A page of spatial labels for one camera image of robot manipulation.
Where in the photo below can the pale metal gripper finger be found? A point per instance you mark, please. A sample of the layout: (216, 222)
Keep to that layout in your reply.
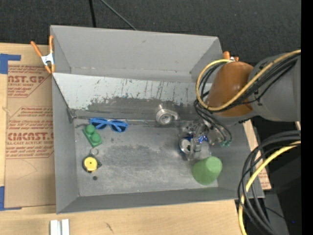
(191, 130)
(196, 148)

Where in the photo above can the blue drink can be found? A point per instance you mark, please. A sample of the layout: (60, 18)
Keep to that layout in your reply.
(185, 146)

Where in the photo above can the green cup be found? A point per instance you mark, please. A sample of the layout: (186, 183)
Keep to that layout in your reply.
(207, 170)

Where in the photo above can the grey metal bin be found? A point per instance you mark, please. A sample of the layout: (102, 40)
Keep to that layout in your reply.
(146, 160)

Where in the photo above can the blue sunglasses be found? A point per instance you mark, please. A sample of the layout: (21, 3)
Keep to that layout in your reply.
(111, 124)

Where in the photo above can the green two-stud toy block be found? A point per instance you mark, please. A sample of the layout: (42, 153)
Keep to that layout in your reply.
(92, 136)

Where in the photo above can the yellow tape measure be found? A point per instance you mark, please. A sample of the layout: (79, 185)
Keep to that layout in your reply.
(91, 164)

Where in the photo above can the brown cardboard board red print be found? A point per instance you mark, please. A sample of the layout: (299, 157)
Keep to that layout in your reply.
(29, 121)

